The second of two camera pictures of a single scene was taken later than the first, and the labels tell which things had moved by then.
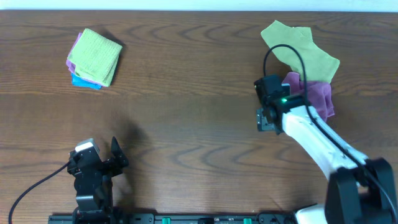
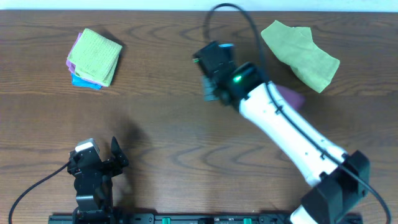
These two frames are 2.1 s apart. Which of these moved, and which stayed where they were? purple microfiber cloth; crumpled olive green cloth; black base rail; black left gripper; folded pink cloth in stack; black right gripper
Moved: purple microfiber cloth; black right gripper
Stayed: black base rail; black left gripper; folded pink cloth in stack; crumpled olive green cloth
